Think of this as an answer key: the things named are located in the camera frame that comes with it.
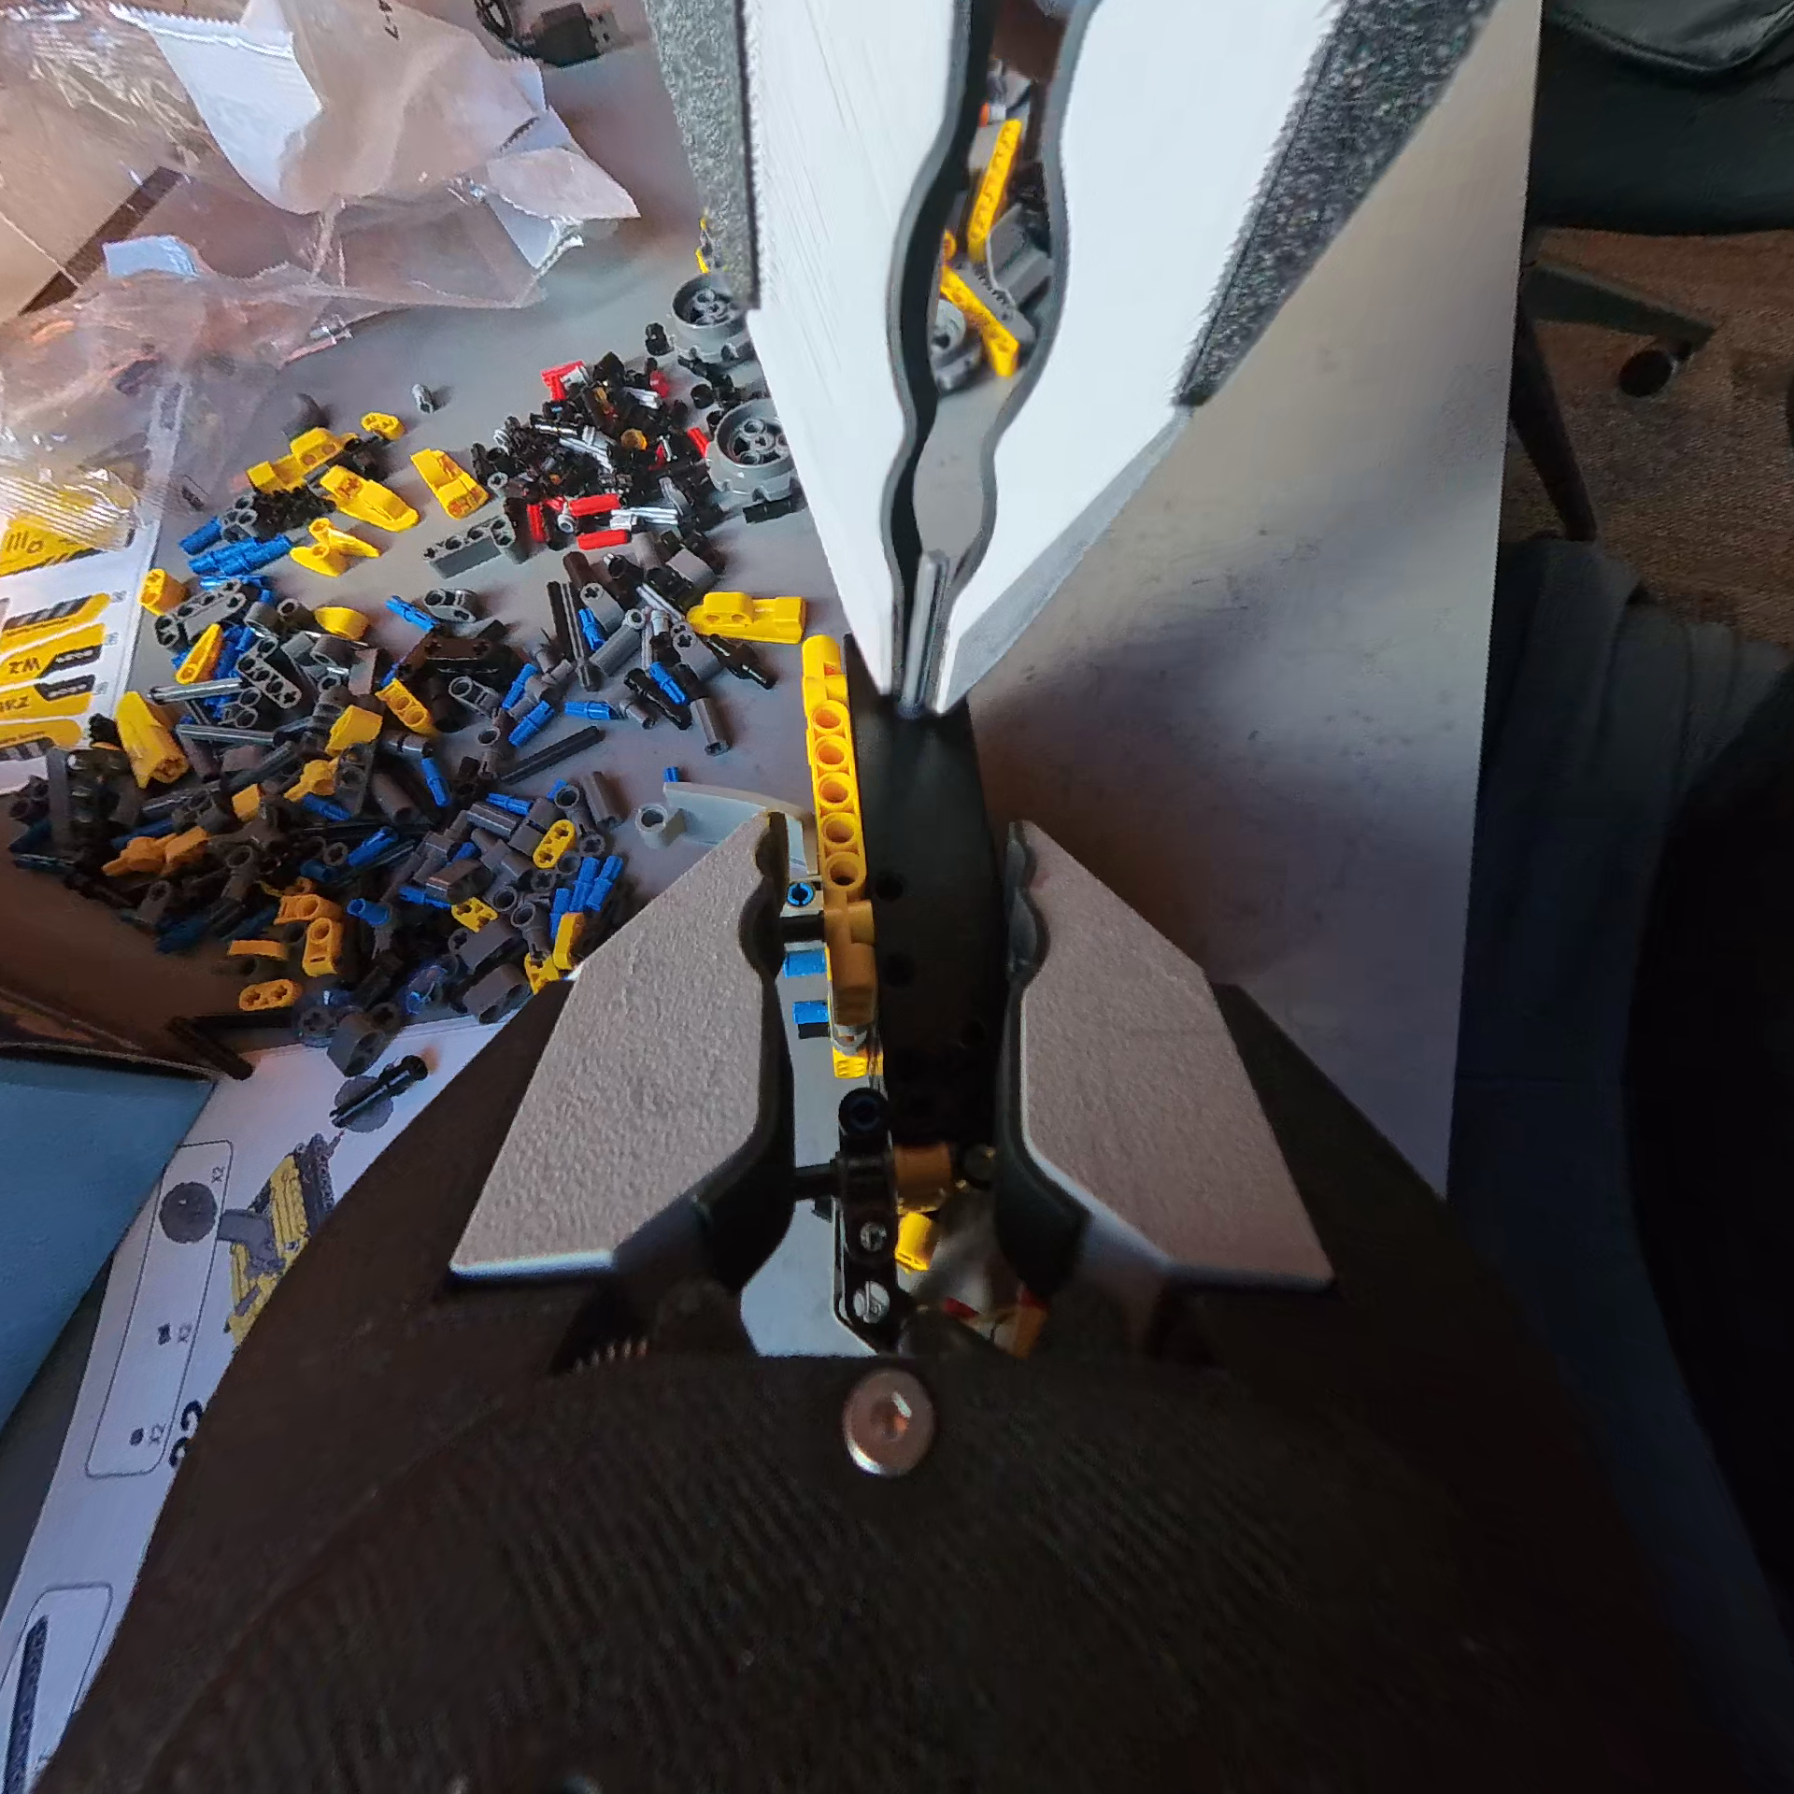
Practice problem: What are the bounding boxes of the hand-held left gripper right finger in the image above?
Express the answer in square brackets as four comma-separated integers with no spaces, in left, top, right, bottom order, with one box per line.
[998,821,1337,1292]

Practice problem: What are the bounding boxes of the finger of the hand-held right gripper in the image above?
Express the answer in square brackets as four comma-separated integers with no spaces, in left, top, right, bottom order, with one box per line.
[743,0,971,697]
[925,0,1337,712]

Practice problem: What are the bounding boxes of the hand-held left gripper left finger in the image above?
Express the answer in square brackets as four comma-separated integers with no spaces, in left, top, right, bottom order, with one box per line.
[448,814,797,1283]

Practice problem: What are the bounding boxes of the black axle rod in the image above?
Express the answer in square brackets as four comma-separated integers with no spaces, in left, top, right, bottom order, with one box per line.
[907,552,955,720]

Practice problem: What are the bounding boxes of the yellow grey brick vehicle model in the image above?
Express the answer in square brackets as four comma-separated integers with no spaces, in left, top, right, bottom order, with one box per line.
[636,631,1050,1361]

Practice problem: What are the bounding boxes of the grey desk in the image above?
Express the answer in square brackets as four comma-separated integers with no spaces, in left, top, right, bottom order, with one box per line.
[0,0,1544,1585]

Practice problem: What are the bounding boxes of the black office chair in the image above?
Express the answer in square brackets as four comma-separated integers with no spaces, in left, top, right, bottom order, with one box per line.
[1514,0,1794,541]

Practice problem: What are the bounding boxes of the pile of loose building pieces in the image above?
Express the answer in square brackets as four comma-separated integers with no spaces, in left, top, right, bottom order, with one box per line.
[6,77,1054,1123]

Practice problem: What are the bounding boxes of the person's grey trousers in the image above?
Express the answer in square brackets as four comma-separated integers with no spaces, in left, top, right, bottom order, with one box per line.
[1449,538,1794,1794]

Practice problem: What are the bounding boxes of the open instruction booklet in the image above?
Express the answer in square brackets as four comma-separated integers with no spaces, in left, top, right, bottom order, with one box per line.
[0,1038,435,1775]

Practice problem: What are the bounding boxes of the blue cardboard kit box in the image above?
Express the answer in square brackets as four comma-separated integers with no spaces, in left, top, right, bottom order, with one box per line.
[0,981,218,1432]

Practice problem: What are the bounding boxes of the clear bag with red print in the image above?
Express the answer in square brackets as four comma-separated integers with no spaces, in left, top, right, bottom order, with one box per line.
[0,0,337,479]

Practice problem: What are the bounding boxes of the yellow black sticker sheet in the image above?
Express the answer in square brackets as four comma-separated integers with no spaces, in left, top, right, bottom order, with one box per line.
[0,464,156,801]

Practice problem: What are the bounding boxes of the black cable with plug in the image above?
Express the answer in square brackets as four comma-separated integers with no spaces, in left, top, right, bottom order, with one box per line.
[477,0,660,64]

